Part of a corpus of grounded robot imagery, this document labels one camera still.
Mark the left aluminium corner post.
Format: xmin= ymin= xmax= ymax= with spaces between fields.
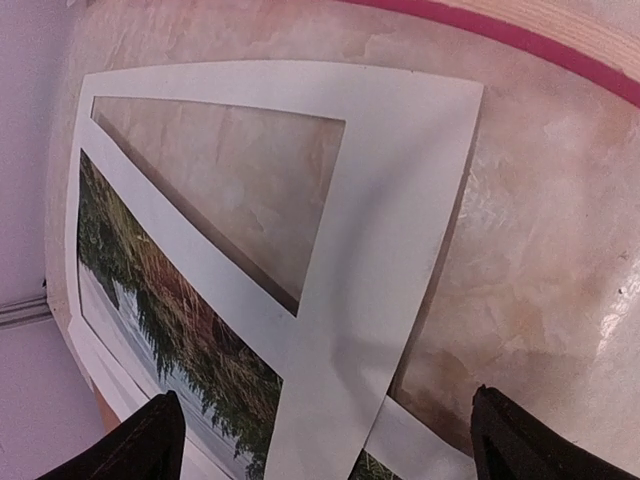
xmin=0 ymin=296 xmax=52 ymax=329

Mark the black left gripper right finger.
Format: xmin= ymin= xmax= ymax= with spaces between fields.
xmin=470 ymin=385 xmax=636 ymax=480

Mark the brown backing board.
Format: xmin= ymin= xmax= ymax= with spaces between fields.
xmin=91 ymin=382 xmax=122 ymax=434

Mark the pink wooden picture frame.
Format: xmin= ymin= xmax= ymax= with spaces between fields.
xmin=361 ymin=0 xmax=639 ymax=106

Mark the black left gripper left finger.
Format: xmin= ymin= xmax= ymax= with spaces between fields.
xmin=40 ymin=390 xmax=186 ymax=480

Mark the white mat board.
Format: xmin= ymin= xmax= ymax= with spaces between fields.
xmin=65 ymin=60 xmax=483 ymax=479

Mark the landscape photo print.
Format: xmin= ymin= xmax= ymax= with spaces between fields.
xmin=69 ymin=145 xmax=474 ymax=479

